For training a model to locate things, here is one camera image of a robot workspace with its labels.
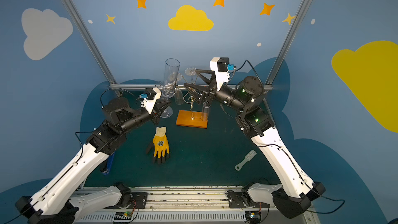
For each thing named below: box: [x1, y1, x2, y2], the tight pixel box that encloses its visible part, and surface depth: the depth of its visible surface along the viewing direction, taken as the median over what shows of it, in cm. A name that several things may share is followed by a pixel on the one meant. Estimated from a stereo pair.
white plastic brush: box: [234, 149, 258, 172], surface depth 90 cm
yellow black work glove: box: [146, 126, 170, 165], surface depth 92 cm
